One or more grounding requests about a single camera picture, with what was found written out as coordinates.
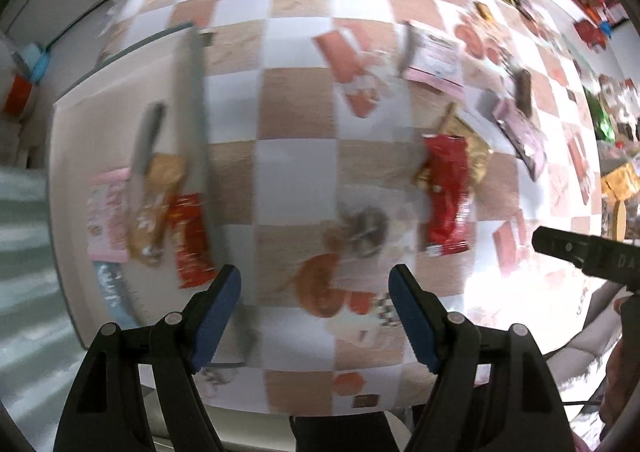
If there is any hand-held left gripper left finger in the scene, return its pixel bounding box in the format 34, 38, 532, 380
52, 265, 242, 452

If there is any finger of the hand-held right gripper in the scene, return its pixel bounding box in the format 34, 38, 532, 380
532, 226, 591, 269

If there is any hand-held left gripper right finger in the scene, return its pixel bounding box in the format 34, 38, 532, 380
389, 263, 573, 452

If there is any small red yellow snack packet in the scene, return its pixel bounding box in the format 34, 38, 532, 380
167, 192, 217, 289

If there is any light blue snack packet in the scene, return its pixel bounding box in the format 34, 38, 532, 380
91, 259, 142, 329

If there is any gold snack packet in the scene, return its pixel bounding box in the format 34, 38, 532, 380
124, 152, 187, 265
414, 104, 494, 189

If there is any pink white biscuit packet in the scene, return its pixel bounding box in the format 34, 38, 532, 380
86, 169, 133, 264

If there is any grey glass tray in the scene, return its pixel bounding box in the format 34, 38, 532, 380
47, 22, 247, 369

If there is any person's right forearm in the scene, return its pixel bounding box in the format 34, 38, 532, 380
597, 297, 640, 439

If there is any round wooden lid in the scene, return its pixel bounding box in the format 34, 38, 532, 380
612, 199, 629, 239

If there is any white sofa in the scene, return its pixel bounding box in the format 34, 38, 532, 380
544, 277, 627, 384

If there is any yellow box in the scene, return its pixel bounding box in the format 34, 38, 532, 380
601, 165, 640, 201

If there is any pink translucent packet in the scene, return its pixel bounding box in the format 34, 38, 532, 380
492, 99, 547, 181

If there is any long red snack packet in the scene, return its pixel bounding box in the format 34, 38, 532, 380
424, 135, 474, 257

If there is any green foil packet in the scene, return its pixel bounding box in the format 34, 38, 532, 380
581, 86, 617, 144

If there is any dark brown snack packet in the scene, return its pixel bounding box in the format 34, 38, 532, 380
514, 68, 534, 119

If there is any pale green cloth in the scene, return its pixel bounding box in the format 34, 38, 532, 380
0, 167, 97, 435

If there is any grey packet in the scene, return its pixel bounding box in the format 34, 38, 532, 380
129, 102, 167, 184

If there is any white pink-edged snack packet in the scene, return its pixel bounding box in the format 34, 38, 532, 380
401, 26, 467, 94

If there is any heap of red packaged goods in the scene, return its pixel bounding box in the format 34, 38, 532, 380
561, 0, 629, 52

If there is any checkered tablecloth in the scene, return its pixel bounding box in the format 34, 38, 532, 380
97, 0, 603, 417

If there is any orange bucket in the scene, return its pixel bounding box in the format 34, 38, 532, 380
2, 75, 39, 119

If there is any blue bucket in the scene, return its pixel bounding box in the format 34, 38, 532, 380
17, 43, 52, 84

